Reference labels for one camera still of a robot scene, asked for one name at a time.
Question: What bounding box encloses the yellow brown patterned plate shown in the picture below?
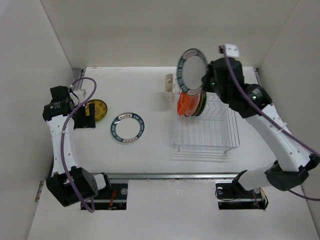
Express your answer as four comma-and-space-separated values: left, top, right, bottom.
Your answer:
85, 99, 108, 122

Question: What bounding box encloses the white plate grey rim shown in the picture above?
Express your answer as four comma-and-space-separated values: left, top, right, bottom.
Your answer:
176, 48, 208, 96

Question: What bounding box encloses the white plate teal rim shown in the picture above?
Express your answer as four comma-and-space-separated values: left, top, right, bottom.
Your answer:
110, 112, 145, 144

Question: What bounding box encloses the dark green plate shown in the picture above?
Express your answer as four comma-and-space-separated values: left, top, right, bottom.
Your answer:
196, 91, 207, 117

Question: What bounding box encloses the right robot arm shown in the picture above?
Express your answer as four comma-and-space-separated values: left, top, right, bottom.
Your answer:
202, 57, 320, 197

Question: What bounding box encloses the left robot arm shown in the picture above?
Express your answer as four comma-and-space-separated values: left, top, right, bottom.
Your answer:
42, 86, 113, 207

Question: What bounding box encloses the olive brown plate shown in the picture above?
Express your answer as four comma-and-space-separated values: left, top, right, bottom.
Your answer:
192, 93, 203, 117

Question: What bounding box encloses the white plate red pattern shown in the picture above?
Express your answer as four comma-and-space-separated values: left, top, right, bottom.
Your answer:
184, 93, 201, 117

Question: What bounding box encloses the orange plate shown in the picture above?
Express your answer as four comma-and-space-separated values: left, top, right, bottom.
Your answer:
177, 92, 191, 116

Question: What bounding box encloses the beige cutlery holder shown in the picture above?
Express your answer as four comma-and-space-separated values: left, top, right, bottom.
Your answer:
163, 73, 174, 103

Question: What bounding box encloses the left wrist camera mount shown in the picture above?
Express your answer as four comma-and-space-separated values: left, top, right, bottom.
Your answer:
70, 89, 87, 102

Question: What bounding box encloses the white wire dish rack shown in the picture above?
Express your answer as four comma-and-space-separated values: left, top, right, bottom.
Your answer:
173, 93, 240, 153

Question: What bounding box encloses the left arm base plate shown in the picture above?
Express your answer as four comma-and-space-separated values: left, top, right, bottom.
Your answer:
93, 179, 129, 211

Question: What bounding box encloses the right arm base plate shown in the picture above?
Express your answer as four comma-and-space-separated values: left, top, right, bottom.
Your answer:
214, 182, 269, 211

